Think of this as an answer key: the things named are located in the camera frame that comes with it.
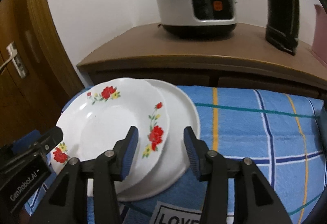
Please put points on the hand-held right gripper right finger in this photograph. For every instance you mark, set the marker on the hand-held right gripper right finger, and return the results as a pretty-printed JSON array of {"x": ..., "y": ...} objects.
[{"x": 190, "y": 152}]

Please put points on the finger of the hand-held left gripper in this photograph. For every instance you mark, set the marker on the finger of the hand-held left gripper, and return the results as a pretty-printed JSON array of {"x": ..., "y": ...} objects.
[
  {"x": 25, "y": 140},
  {"x": 52, "y": 137}
]

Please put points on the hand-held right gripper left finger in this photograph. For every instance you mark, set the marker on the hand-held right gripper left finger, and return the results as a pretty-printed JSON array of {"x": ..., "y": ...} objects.
[{"x": 130, "y": 152}]

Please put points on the plain grey round plate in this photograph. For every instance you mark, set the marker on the plain grey round plate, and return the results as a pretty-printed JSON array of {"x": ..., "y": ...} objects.
[{"x": 178, "y": 116}]

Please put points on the white plate with red flowers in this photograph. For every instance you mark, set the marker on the white plate with red flowers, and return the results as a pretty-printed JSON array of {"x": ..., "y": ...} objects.
[{"x": 107, "y": 122}]

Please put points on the blue plaid cloth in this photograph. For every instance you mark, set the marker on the blue plaid cloth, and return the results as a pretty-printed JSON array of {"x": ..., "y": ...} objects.
[{"x": 242, "y": 137}]

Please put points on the brown wooden cabinet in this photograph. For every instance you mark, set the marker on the brown wooden cabinet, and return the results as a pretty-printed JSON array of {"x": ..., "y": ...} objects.
[{"x": 204, "y": 60}]

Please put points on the tall black thermos flask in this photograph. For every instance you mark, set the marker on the tall black thermos flask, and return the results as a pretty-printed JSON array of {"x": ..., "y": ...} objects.
[{"x": 281, "y": 9}]

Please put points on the pink electric kettle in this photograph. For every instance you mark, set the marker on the pink electric kettle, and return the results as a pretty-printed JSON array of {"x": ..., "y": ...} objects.
[{"x": 320, "y": 35}]

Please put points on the brown wooden door frame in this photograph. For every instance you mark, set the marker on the brown wooden door frame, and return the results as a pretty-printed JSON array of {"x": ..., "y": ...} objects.
[{"x": 51, "y": 48}]

